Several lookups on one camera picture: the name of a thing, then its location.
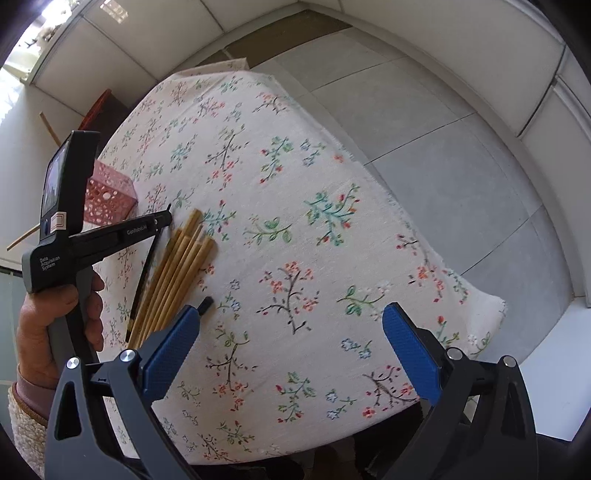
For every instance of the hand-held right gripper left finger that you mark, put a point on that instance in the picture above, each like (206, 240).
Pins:
(171, 350)

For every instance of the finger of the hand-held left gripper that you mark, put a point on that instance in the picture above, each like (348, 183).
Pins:
(120, 233)

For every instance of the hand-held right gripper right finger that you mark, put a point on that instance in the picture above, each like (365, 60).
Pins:
(411, 350)

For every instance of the pink plastic basket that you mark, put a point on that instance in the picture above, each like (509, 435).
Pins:
(113, 198)

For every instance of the single bamboo chopstick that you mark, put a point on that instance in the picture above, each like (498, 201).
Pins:
(50, 128)
(23, 238)

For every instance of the bundle of bamboo chopsticks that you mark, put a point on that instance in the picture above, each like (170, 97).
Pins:
(178, 263)

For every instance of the person's left forearm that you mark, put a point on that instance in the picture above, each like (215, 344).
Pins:
(25, 415)

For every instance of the person's left hand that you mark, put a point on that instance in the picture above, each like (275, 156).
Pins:
(34, 332)

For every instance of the frosted glass panel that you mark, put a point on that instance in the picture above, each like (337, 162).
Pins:
(9, 323)

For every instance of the floral tablecloth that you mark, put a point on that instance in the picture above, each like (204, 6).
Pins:
(295, 230)

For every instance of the brown floor mat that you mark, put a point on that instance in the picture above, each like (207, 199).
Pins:
(286, 41)

